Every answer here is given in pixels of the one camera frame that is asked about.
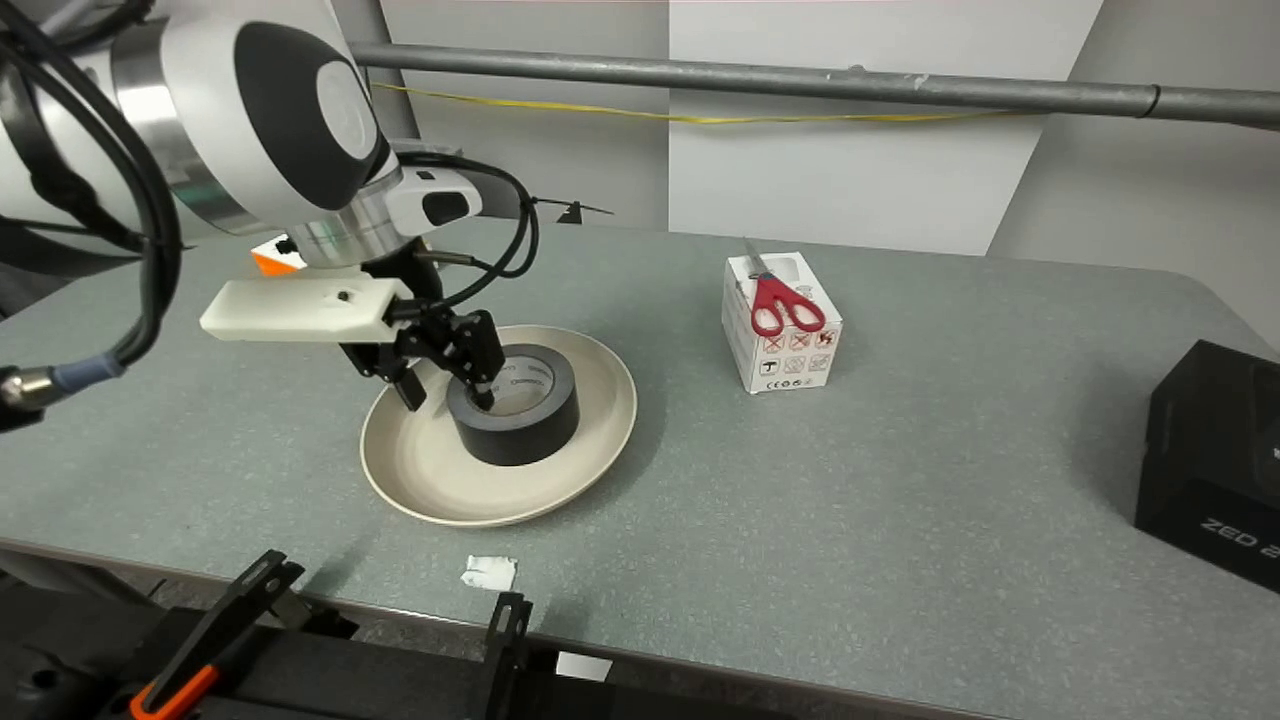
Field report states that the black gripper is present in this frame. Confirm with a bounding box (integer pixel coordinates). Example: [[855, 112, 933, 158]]
[[335, 300, 510, 415]]

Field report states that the black tape roll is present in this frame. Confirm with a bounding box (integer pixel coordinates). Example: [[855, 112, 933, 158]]
[[444, 338, 583, 466]]

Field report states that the cream round plate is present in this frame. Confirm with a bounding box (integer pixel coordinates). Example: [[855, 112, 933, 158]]
[[357, 320, 639, 533]]

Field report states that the small white sticker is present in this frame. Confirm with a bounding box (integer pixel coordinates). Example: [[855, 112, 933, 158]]
[[456, 550, 521, 595]]

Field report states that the orange and white box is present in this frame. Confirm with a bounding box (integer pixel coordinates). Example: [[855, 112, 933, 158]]
[[249, 236, 313, 281]]

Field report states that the white box with red scissors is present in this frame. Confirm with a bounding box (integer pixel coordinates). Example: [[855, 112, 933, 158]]
[[718, 248, 850, 401]]

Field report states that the orange and black clamp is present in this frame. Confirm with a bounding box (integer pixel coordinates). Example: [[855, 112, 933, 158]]
[[129, 549, 308, 720]]

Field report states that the black cardboard box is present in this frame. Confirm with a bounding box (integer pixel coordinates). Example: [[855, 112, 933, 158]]
[[1134, 336, 1280, 595]]

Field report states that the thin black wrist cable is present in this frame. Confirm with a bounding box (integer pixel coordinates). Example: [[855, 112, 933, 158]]
[[397, 147, 545, 325]]

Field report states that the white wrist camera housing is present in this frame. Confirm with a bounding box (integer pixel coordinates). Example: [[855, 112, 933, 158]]
[[198, 273, 421, 353]]

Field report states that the black metal frame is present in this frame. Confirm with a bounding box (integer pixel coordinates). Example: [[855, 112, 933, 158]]
[[0, 543, 935, 720]]

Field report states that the white label on frame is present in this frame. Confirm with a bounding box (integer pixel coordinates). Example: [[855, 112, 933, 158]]
[[554, 648, 617, 686]]

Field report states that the thick black cable hose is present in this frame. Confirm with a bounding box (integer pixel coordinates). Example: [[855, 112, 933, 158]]
[[0, 0, 186, 431]]

